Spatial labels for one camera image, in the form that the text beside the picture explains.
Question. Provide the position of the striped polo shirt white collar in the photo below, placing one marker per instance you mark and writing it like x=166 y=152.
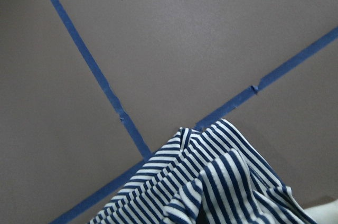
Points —
x=214 y=176

